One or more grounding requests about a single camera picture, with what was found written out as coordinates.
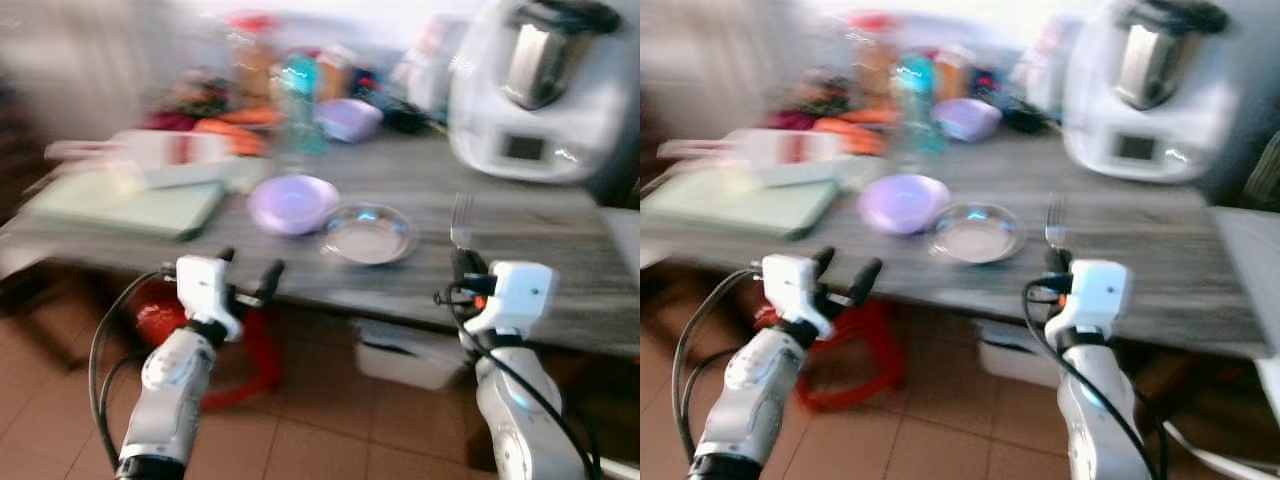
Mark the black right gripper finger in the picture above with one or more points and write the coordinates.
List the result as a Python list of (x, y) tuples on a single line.
[(1053, 263), (479, 266), (1066, 264), (460, 265)]

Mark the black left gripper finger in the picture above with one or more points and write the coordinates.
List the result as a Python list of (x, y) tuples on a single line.
[(825, 262), (867, 280), (271, 278), (227, 258)]

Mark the silver metal fork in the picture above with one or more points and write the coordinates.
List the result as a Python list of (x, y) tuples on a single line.
[(1055, 220), (461, 220)]

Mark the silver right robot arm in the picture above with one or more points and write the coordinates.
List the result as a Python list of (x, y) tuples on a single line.
[(1100, 405), (525, 405)]

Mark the red plastic stool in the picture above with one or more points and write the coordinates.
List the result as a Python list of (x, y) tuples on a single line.
[(860, 350), (255, 350)]

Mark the white storage box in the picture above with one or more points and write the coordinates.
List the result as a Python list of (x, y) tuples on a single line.
[(410, 355), (1015, 352)]

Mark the large purple plastic bowl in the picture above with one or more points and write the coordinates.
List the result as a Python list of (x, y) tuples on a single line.
[(903, 204), (292, 205)]

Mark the round stainless steel plate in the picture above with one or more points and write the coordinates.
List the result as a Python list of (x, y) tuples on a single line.
[(975, 237), (368, 238)]

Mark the pale green cutting board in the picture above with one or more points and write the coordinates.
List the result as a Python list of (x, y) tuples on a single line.
[(120, 205), (730, 205)]

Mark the orange carrot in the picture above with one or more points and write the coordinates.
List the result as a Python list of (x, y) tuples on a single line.
[(868, 116), (848, 137), (230, 138), (250, 116)]

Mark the white mandoline slicer red blade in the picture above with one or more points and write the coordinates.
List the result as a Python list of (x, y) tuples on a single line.
[(150, 158), (765, 156)]

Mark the clear drinking glass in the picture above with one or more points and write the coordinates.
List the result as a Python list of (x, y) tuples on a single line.
[(295, 150), (908, 150)]

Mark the dark red cloth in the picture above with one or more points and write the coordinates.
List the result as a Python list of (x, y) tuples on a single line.
[(790, 120), (170, 120)]

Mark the small black pouch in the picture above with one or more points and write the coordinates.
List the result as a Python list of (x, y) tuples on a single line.
[(410, 118), (1025, 118)]

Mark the dark floral printed bag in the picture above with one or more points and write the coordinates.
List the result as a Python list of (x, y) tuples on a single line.
[(203, 95), (825, 95)]

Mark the small purple plastic bowl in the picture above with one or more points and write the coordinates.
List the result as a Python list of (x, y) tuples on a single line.
[(967, 120), (350, 120)]

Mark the white food processor steel bowl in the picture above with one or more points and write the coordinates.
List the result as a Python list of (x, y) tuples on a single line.
[(1150, 110), (540, 110)]

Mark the teal water bottle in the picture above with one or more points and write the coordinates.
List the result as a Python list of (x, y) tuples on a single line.
[(916, 90), (302, 90)]

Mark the white appliance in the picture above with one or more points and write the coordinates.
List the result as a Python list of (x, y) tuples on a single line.
[(1250, 270)]

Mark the red lidded jar with bread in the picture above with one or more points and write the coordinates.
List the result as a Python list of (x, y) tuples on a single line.
[(253, 65), (873, 65)]

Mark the clear plastic measuring jug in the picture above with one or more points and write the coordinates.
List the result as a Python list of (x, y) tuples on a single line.
[(435, 65), (1045, 65)]

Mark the orange sauce squeeze bottle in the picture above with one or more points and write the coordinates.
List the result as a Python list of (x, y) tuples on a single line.
[(950, 75), (333, 75)]

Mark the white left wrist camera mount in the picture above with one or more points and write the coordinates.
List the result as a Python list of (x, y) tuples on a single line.
[(792, 285), (205, 285)]

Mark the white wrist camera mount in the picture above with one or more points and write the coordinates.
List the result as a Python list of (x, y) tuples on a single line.
[(1095, 295), (520, 295), (205, 285), (792, 285)]

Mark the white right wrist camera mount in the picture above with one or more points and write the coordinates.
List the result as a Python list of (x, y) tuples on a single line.
[(520, 295), (1095, 295)]

